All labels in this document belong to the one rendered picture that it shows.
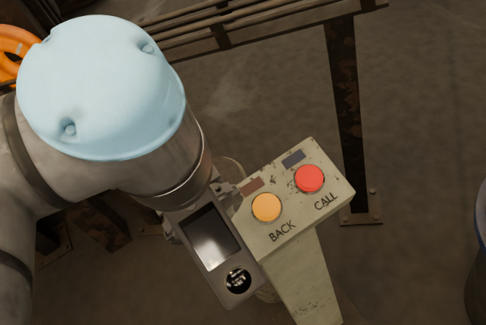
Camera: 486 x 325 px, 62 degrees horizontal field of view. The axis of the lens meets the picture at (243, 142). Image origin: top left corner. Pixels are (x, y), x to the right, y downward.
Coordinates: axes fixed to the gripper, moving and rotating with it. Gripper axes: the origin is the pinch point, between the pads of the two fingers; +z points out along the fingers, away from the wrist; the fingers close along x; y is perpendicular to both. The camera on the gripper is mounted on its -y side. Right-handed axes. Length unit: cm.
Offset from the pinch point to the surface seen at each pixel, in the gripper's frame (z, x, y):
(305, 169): 5.6, -15.1, 1.3
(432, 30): 84, -106, 37
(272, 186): 6.6, -9.9, 2.2
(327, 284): 33.6, -11.2, -13.4
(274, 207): 5.5, -8.2, -0.7
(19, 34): 10, 13, 56
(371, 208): 68, -38, -4
